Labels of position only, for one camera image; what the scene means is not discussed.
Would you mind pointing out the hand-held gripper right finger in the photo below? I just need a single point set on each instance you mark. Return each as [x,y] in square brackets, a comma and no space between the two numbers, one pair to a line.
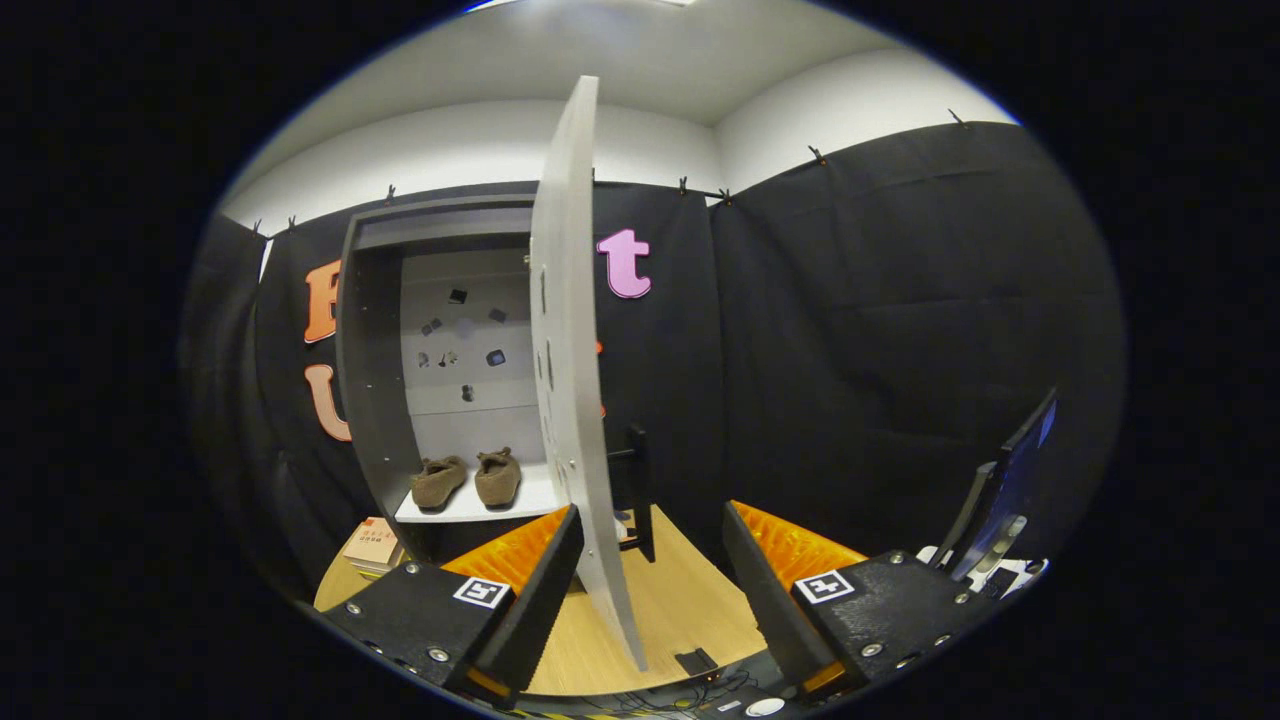
[770,600]

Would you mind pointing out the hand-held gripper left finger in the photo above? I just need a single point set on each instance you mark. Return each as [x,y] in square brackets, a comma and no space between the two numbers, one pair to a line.
[540,600]

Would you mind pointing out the brown fuzzy shoe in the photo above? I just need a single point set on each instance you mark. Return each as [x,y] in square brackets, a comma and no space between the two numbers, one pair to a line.
[438,485]
[498,480]

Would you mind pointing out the dark grey shoe cabinet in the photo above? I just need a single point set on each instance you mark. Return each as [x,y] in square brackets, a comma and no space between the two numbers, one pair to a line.
[375,400]

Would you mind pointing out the white shoe cabinet door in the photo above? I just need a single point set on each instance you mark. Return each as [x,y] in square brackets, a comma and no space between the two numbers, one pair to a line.
[570,300]

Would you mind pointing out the small black box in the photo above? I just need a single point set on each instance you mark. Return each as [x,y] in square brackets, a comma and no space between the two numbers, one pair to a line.
[695,661]

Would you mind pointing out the white round device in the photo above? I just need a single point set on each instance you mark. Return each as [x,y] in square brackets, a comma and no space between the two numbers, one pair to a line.
[765,707]

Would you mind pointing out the beige orange book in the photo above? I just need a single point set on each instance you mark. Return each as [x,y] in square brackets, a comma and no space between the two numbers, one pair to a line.
[372,545]

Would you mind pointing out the black backdrop cloth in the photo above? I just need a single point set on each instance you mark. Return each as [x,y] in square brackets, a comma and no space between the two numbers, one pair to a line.
[850,350]

